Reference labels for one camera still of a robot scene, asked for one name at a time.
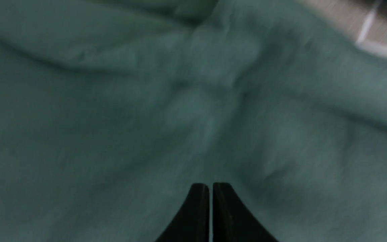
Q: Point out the right gripper black right finger own camera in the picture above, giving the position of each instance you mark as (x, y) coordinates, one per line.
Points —
(232, 221)

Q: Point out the right gripper black left finger own camera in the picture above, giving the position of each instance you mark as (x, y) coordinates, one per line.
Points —
(191, 223)

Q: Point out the green long sleeve shirt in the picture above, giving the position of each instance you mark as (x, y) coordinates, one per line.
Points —
(109, 112)

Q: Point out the grey checkered tablecloth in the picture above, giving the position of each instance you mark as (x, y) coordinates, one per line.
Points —
(365, 21)

